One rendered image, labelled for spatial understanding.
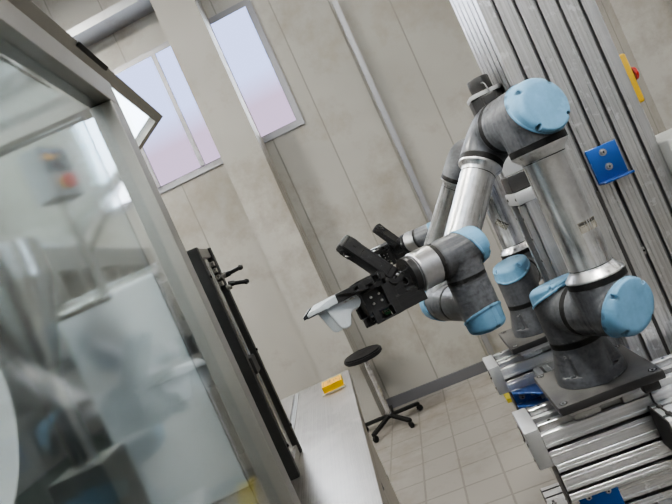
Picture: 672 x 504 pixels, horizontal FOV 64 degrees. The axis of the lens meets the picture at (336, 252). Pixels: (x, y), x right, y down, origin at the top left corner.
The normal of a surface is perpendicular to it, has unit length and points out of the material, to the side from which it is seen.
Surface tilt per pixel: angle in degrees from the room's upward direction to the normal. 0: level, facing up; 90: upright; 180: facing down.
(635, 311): 98
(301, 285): 90
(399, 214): 90
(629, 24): 90
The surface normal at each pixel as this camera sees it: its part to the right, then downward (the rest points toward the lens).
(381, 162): -0.12, 0.07
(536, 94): 0.23, -0.23
